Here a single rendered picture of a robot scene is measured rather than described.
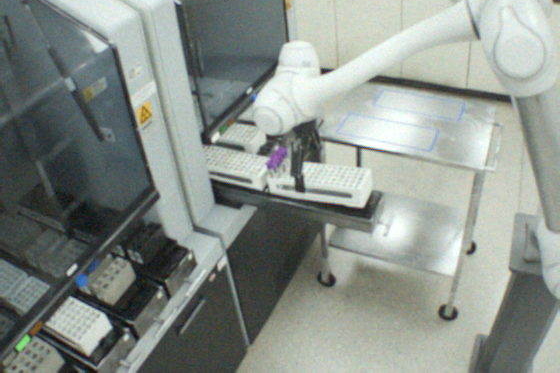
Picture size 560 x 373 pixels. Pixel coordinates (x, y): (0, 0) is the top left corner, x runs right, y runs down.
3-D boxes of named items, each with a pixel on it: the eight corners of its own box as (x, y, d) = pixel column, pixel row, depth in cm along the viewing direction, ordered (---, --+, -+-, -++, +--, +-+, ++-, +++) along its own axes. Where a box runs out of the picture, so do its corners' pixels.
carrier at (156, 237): (162, 238, 135) (157, 222, 132) (168, 240, 135) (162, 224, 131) (138, 265, 127) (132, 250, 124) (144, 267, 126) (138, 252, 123)
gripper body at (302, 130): (310, 125, 129) (312, 154, 134) (321, 110, 135) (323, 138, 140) (284, 121, 132) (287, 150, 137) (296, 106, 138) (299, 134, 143)
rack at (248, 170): (183, 175, 163) (179, 159, 159) (199, 158, 170) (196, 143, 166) (262, 193, 151) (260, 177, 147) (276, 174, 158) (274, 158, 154)
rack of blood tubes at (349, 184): (269, 195, 150) (265, 178, 146) (283, 176, 157) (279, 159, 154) (363, 207, 136) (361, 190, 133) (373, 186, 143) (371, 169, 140)
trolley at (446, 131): (316, 285, 220) (305, 133, 173) (352, 222, 252) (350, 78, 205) (457, 325, 192) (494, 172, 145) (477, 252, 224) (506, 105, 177)
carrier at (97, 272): (113, 267, 127) (106, 252, 124) (118, 269, 126) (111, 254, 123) (87, 296, 119) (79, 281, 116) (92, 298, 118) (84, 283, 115)
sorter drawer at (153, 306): (-8, 261, 144) (-20, 242, 139) (19, 236, 154) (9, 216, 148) (154, 346, 115) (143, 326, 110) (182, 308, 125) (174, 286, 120)
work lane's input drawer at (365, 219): (176, 192, 166) (170, 171, 161) (197, 169, 176) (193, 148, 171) (385, 243, 138) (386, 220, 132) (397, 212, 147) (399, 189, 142)
